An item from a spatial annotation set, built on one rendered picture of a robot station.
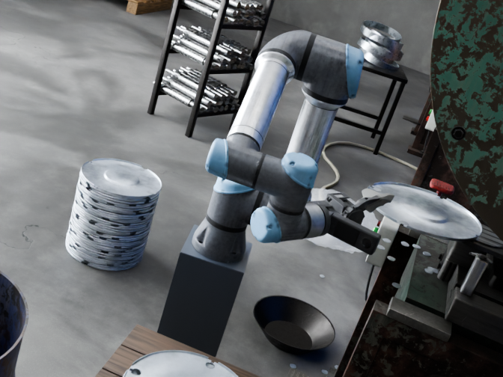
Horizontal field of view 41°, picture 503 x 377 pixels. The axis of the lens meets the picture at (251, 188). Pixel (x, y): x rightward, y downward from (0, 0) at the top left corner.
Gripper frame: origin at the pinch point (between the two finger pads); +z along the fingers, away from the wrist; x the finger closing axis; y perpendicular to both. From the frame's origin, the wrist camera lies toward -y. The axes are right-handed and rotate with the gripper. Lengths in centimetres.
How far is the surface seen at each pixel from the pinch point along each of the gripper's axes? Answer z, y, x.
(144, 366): -52, 7, 38
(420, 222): 6.7, -4.6, -1.1
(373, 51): 207, 218, 23
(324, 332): 41, 39, 75
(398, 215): 3.0, -0.9, -1.0
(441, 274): 15.2, -10.1, 11.2
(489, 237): 23.0, -13.0, -0.5
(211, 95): 89, 213, 56
